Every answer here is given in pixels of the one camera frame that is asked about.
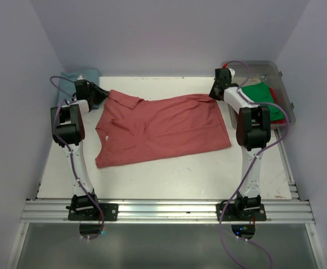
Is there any clear plastic bin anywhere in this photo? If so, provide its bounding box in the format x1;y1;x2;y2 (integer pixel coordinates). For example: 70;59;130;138
228;61;296;125

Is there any salmon pink t shirt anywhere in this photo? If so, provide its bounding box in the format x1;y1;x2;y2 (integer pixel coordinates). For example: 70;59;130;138
95;90;231;169

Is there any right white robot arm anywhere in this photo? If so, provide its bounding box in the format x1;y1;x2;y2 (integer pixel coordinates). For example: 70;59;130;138
209;64;271;221

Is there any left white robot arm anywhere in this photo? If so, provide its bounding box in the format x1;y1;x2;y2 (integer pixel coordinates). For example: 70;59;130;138
50;79;110;221

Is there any blue folded t shirt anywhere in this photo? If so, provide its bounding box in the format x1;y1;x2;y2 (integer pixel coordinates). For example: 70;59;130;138
59;69;101;95

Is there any green folded t shirt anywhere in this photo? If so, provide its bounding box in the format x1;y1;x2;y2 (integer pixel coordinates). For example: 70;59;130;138
241;82;284;122

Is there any red folded t shirt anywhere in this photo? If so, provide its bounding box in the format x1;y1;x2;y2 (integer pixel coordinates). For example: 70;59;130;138
269;87;286;124

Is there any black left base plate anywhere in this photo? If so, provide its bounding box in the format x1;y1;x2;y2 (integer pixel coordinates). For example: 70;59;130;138
67;203;119;221

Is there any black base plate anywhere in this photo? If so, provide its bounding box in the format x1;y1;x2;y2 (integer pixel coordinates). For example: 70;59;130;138
216;201;267;221
67;203;119;221

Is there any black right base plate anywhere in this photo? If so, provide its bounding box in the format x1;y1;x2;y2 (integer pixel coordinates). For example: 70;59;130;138
216;201;267;221

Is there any aluminium mounting rail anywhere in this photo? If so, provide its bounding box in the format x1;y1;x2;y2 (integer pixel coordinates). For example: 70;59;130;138
20;200;315;224

